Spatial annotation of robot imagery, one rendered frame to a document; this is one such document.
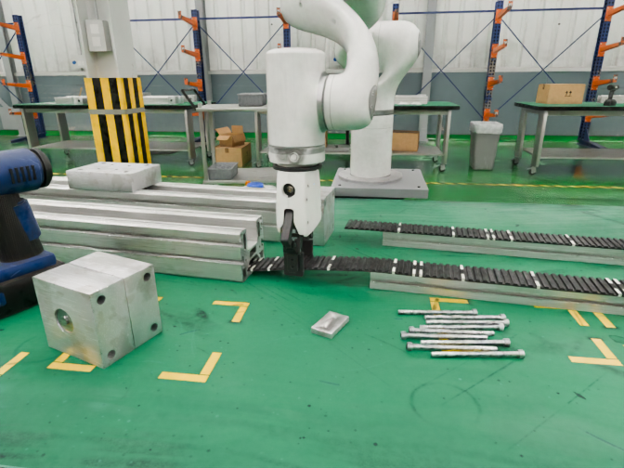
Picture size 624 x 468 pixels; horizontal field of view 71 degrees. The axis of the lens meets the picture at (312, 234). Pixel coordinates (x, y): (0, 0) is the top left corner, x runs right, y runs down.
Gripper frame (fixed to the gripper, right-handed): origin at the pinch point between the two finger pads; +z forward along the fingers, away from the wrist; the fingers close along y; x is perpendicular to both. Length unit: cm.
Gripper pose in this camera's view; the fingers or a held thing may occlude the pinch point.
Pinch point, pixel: (299, 257)
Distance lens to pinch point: 71.9
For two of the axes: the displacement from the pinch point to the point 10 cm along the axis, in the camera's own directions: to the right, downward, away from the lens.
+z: 0.1, 9.4, 3.4
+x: -9.7, -0.8, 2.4
